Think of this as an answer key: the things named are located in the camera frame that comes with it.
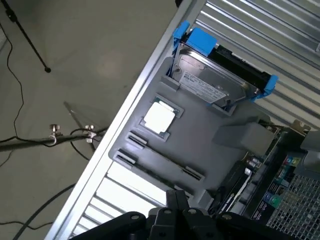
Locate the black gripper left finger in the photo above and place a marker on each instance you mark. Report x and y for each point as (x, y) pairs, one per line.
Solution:
(160, 225)

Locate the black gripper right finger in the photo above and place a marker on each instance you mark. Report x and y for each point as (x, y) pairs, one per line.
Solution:
(195, 225)

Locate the grey plastic parts rack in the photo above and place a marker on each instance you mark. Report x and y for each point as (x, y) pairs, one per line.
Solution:
(195, 150)

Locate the green computer motherboard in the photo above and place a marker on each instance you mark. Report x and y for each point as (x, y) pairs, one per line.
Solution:
(300, 205)

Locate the silver CPU chip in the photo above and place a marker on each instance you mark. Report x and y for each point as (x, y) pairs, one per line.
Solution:
(158, 117)

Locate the black pole with metal clamps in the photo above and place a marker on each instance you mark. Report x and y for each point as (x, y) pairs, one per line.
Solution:
(30, 143)

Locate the hard disk with blue bracket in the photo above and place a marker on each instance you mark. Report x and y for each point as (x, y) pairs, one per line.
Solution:
(212, 80)

